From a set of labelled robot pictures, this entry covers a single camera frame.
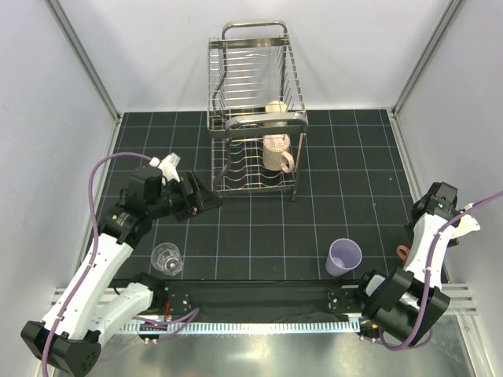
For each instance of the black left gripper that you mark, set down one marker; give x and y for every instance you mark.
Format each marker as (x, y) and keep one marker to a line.
(202, 199)

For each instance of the tan mug lilac inside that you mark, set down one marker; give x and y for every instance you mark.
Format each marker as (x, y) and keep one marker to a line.
(276, 155)

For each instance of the beige patterned ceramic mug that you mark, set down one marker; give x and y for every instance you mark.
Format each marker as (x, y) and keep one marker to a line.
(275, 108)

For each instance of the lilac plastic cup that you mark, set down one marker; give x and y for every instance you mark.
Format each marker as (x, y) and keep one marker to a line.
(344, 256)

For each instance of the pink ceramic mug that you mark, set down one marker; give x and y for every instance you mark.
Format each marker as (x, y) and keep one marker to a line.
(403, 252)

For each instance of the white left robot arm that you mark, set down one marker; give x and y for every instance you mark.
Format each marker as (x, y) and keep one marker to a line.
(71, 335)

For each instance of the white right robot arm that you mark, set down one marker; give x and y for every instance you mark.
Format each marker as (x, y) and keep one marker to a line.
(409, 301)

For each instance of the clear glass tumbler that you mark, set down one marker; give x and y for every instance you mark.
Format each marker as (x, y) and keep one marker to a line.
(167, 258)

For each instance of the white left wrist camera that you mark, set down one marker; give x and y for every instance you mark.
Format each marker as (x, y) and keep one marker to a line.
(168, 166)

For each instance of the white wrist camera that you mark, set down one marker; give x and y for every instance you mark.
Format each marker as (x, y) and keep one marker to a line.
(464, 226)
(168, 166)

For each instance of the steel wire dish rack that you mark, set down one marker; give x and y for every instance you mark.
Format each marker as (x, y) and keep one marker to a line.
(249, 65)

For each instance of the white slotted cable duct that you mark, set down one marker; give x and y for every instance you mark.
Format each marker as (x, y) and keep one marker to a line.
(135, 327)

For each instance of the left aluminium frame post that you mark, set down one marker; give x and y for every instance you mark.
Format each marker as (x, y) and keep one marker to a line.
(82, 56)

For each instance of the aluminium frame post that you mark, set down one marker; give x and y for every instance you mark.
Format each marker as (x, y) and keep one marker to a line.
(82, 56)
(441, 28)

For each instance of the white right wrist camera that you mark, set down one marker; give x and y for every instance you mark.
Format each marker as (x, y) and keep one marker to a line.
(464, 226)

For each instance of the right aluminium frame post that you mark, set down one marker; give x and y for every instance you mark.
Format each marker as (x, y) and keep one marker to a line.
(441, 28)

